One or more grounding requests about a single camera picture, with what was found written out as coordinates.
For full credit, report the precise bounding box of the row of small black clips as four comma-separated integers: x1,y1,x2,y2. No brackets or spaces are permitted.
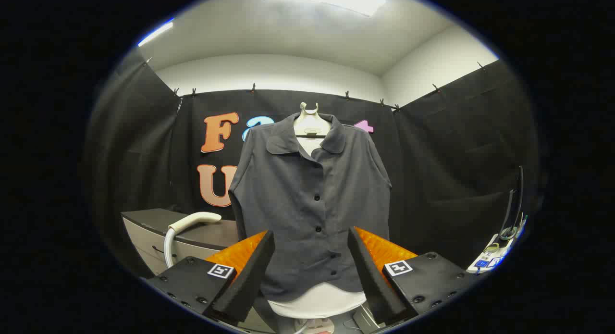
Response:
144,58,486,111

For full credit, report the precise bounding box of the black cable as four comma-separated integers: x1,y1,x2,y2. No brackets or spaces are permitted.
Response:
499,166,525,241

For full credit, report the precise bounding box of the white steamer hose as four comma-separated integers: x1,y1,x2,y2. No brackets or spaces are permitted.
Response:
163,227,179,269

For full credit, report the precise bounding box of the gray button-up shirt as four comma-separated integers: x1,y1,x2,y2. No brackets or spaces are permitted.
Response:
228,112,392,303

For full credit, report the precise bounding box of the gray steamer base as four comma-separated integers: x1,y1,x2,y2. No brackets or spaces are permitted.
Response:
352,301,385,333

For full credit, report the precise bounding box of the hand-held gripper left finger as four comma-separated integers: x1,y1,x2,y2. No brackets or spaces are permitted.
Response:
147,230,275,325

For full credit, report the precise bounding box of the narrow ceiling light strip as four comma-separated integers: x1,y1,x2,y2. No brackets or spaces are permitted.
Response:
138,21,174,47

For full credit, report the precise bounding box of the gray drawer cabinet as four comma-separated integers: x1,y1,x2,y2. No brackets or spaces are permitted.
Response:
121,208,241,277

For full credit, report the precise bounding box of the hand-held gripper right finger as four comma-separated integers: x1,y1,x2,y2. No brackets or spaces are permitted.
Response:
347,226,475,326

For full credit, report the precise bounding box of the white garment steamer head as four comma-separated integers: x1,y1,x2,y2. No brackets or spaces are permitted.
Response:
168,211,222,234

